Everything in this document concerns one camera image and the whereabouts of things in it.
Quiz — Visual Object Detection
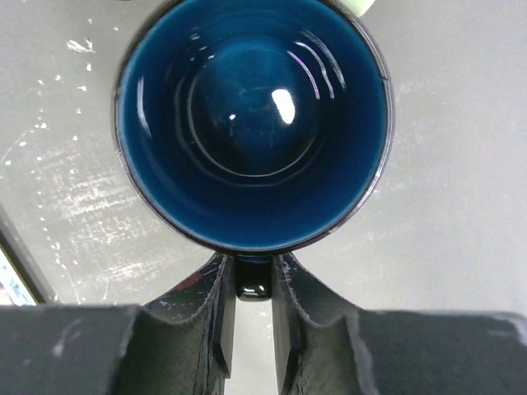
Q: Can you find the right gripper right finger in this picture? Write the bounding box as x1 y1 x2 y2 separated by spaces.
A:
272 253 526 394

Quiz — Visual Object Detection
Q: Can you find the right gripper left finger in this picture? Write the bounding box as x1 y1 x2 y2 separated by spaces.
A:
1 253 236 394

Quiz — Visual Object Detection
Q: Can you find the dark blue mug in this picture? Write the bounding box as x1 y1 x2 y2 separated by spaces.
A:
114 1 394 301

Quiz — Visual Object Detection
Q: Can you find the light green mug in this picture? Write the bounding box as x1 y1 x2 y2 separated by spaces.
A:
333 0 375 18

